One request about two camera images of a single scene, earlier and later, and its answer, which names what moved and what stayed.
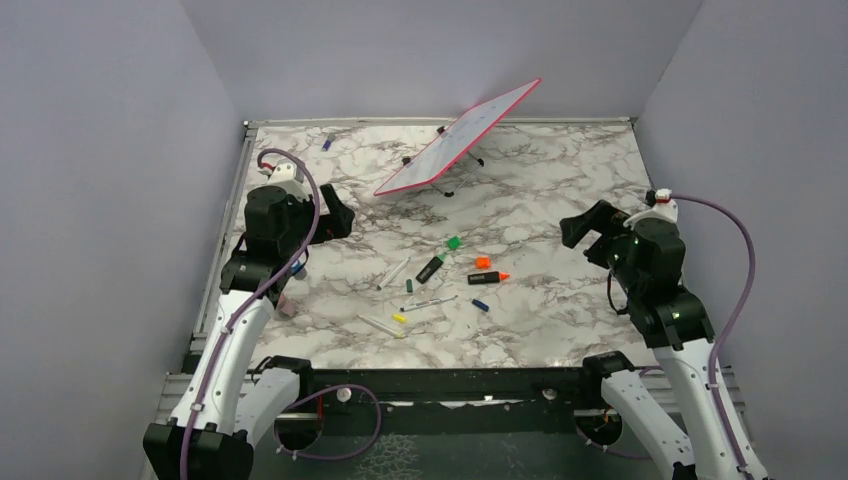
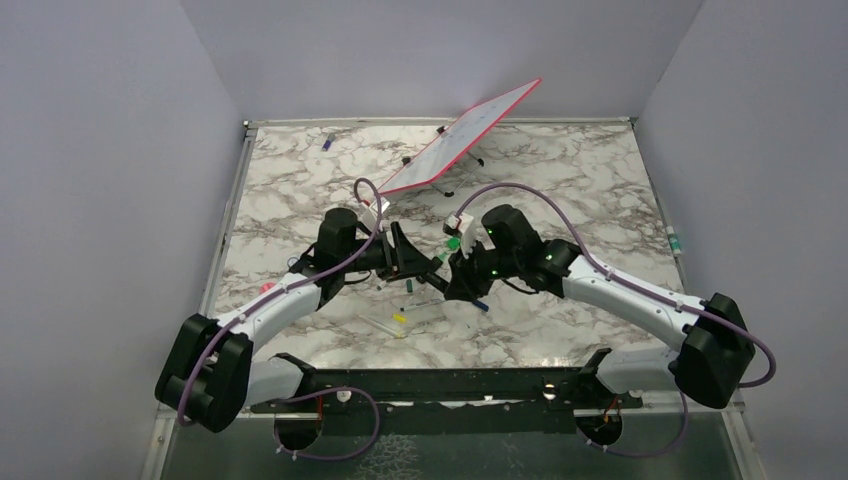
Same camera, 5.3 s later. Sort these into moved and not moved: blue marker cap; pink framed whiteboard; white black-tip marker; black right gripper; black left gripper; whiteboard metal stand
Moved: black right gripper; black left gripper
Not moved: pink framed whiteboard; whiteboard metal stand; blue marker cap; white black-tip marker
